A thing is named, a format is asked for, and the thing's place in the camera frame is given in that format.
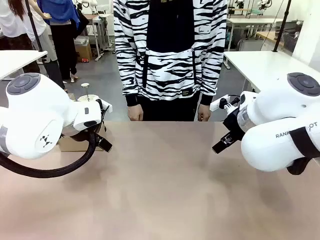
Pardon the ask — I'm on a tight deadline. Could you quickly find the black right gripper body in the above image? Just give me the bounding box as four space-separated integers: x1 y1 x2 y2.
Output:
222 106 248 141

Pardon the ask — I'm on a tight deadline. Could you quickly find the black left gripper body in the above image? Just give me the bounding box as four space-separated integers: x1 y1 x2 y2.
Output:
61 126 95 143

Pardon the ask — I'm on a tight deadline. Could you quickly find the brown cardboard drink carrier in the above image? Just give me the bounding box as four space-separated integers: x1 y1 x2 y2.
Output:
57 92 107 153

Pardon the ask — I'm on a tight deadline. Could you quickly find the zebra sleeved right forearm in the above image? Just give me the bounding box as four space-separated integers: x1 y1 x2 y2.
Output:
113 29 139 108

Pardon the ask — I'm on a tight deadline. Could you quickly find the zebra sleeved left forearm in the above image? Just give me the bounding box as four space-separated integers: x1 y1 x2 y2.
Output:
199 29 228 106

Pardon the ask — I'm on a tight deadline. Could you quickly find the person's left hand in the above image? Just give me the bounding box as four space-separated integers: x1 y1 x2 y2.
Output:
196 103 214 123

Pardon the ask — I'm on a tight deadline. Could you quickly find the person's right hand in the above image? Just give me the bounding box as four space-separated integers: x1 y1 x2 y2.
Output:
127 104 145 122

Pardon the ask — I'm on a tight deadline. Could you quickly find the thin rod with round cap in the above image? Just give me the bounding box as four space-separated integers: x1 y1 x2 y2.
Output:
80 83 91 102

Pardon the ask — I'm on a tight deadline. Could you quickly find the large white work table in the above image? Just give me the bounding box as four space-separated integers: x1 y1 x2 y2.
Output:
223 50 320 94

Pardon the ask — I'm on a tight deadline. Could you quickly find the cardboard box on floor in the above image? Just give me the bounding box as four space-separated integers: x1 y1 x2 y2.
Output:
74 36 93 64

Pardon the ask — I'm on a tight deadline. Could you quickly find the wooden background table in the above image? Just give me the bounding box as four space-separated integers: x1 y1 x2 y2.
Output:
255 30 286 49

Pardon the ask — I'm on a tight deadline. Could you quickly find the white side table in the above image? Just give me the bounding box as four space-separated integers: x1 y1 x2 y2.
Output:
0 49 49 81

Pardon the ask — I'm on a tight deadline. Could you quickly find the zebra striped hoodie torso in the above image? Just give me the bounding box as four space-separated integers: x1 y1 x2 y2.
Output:
112 0 228 122

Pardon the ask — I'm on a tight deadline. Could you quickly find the white background lab table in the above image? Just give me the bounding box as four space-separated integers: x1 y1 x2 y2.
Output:
226 16 285 51

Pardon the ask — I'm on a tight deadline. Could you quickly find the mannequin with blue cloth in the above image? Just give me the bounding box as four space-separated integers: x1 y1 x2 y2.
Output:
36 0 82 84

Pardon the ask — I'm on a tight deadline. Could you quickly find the long haired person in white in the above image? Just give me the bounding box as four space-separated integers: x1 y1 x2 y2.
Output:
0 0 42 75

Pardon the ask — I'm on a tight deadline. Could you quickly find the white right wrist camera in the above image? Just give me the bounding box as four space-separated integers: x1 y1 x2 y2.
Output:
209 95 230 113

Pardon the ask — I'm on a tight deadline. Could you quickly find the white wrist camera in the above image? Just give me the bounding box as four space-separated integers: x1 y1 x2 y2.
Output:
98 99 114 114
209 95 230 113

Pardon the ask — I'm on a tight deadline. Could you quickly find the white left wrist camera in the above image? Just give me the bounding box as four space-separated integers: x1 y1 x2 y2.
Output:
98 99 114 114

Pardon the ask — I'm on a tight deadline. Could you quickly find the black braided cable sleeve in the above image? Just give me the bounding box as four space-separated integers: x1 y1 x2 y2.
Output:
0 131 99 179

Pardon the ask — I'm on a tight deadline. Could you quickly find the black strap cable bundle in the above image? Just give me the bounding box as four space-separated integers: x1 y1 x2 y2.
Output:
286 126 320 176

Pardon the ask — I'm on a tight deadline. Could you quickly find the black camera stand pole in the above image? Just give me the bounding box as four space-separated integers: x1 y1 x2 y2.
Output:
272 0 293 53
24 0 51 78

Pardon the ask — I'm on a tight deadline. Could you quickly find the grey metal frame table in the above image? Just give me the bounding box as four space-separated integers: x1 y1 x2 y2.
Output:
83 13 112 62

